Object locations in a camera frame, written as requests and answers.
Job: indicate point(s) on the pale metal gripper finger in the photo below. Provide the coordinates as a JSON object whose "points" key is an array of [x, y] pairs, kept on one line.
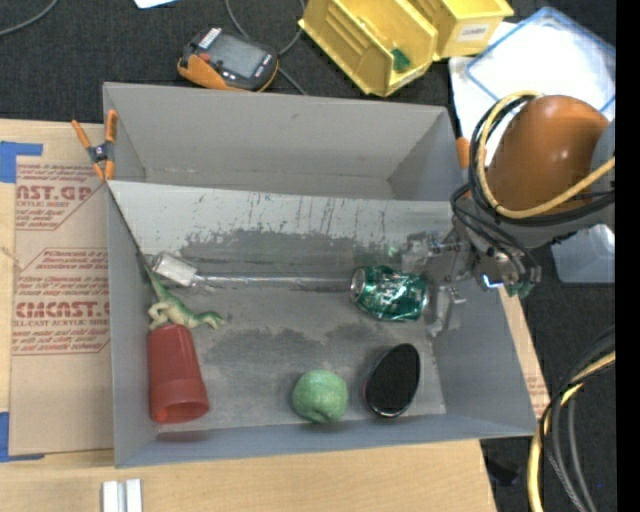
{"points": [[430, 244], [445, 310]]}

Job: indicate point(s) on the crushed green drink can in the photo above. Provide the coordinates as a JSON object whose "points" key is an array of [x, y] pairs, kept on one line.
{"points": [[392, 295]]}

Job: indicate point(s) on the black egg-shaped object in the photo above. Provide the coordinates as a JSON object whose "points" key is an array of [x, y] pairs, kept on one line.
{"points": [[392, 382]]}

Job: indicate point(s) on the grey metal bin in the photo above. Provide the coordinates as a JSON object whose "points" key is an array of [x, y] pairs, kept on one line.
{"points": [[300, 320]]}

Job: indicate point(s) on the green lumpy ball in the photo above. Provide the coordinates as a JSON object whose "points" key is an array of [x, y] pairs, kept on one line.
{"points": [[320, 397]]}

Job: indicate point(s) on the clear bottle with white label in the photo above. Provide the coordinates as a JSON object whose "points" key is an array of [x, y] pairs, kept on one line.
{"points": [[175, 270]]}

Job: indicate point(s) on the green toy dinosaur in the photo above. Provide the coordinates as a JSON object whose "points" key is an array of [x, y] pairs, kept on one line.
{"points": [[180, 312]]}

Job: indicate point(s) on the red plastic cup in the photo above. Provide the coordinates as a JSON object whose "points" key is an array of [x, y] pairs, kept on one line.
{"points": [[175, 375]]}

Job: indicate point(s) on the brown cardboard board red print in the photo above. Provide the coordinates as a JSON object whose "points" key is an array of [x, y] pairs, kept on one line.
{"points": [[55, 280]]}

